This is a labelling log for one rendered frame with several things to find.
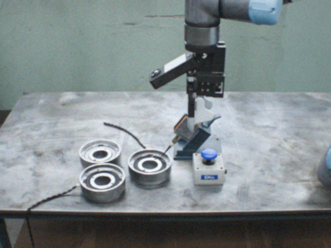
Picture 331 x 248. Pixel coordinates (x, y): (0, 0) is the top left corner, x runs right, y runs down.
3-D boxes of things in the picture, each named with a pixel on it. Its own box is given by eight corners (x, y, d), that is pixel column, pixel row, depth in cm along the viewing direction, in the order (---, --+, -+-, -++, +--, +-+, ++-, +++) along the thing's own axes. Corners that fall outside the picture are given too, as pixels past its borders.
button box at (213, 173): (194, 185, 99) (195, 169, 97) (192, 168, 106) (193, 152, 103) (227, 185, 99) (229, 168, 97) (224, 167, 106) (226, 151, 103)
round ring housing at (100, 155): (81, 153, 111) (80, 140, 109) (121, 151, 112) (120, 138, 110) (79, 177, 102) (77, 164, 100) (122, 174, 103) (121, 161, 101)
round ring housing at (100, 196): (125, 175, 103) (124, 161, 101) (126, 203, 94) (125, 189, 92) (82, 177, 102) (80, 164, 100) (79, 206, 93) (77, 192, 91)
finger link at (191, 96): (194, 120, 92) (196, 81, 89) (187, 120, 92) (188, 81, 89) (194, 112, 96) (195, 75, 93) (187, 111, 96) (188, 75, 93)
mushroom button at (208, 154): (200, 173, 100) (201, 155, 97) (199, 163, 103) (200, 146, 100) (217, 173, 100) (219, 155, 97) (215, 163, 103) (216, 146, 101)
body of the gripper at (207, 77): (223, 101, 91) (226, 49, 85) (183, 101, 91) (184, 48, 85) (220, 86, 98) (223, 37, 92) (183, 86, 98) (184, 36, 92)
